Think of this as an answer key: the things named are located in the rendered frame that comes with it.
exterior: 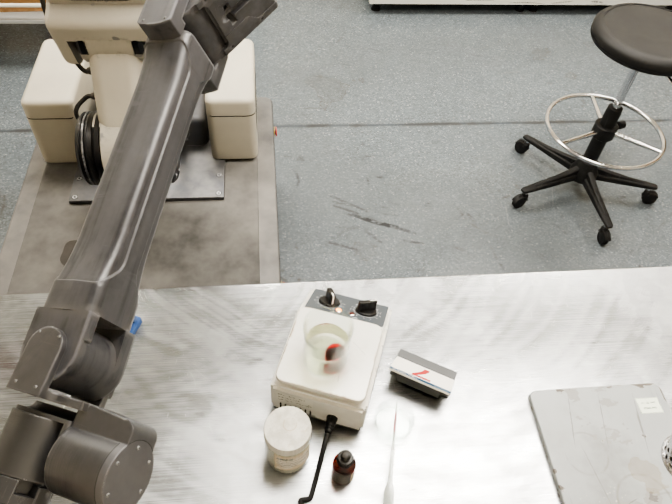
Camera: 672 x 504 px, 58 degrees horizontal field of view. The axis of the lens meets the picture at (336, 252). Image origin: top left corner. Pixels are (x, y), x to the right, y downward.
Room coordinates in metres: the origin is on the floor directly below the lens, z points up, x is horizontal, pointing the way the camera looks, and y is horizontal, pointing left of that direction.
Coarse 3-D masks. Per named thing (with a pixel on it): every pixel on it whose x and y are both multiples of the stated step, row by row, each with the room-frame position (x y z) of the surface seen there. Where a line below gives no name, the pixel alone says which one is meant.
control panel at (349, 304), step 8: (312, 296) 0.53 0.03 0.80; (320, 296) 0.53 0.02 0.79; (336, 296) 0.54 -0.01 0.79; (344, 296) 0.54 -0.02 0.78; (312, 304) 0.51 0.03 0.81; (320, 304) 0.51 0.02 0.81; (344, 304) 0.52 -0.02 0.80; (352, 304) 0.52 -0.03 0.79; (384, 312) 0.51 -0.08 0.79; (368, 320) 0.48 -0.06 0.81; (376, 320) 0.49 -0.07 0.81; (384, 320) 0.49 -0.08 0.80
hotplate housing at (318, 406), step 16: (304, 304) 0.50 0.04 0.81; (288, 336) 0.44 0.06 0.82; (384, 336) 0.46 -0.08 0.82; (272, 384) 0.37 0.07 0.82; (272, 400) 0.37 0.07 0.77; (288, 400) 0.36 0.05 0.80; (304, 400) 0.35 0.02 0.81; (320, 400) 0.35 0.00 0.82; (336, 400) 0.35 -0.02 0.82; (368, 400) 0.36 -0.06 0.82; (320, 416) 0.35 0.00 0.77; (336, 416) 0.35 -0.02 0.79; (352, 416) 0.34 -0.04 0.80
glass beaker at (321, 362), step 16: (304, 320) 0.41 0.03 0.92; (320, 320) 0.43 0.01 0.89; (336, 320) 0.43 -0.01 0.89; (352, 320) 0.41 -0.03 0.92; (304, 336) 0.38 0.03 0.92; (304, 352) 0.39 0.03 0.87; (320, 352) 0.37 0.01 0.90; (336, 352) 0.37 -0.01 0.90; (320, 368) 0.37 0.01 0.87; (336, 368) 0.37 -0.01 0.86
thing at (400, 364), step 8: (400, 360) 0.45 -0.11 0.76; (400, 368) 0.43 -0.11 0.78; (408, 368) 0.43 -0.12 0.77; (416, 368) 0.44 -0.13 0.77; (416, 376) 0.42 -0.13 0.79; (424, 376) 0.42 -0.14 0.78; (432, 376) 0.43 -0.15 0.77; (440, 376) 0.43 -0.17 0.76; (440, 384) 0.41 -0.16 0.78; (448, 384) 0.41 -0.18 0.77
